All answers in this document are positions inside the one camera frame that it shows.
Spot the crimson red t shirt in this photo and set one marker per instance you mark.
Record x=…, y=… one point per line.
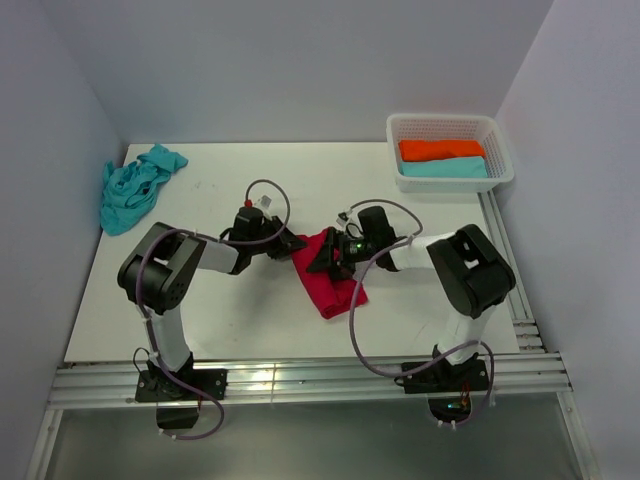
x=330, y=297

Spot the rolled orange t shirt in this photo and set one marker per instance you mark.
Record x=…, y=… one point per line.
x=421, y=150

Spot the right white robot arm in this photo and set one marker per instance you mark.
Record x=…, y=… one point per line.
x=474, y=276

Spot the white perforated plastic basket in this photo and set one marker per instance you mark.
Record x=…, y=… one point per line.
x=436, y=127

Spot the aluminium mounting rail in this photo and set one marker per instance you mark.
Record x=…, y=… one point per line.
x=260, y=326

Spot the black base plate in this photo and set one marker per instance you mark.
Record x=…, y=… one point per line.
x=154, y=386
x=470, y=376

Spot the crumpled teal t shirt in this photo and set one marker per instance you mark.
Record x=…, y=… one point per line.
x=131, y=191

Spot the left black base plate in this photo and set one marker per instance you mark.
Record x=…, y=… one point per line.
x=154, y=386

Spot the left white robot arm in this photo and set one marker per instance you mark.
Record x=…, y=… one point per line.
x=157, y=274

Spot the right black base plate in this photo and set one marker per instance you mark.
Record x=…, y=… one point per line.
x=470, y=376

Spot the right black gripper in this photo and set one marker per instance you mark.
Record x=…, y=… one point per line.
x=325, y=258

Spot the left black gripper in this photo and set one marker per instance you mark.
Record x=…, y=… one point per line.
x=285, y=239

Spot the rolled teal t shirt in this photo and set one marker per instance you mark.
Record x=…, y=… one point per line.
x=460, y=167

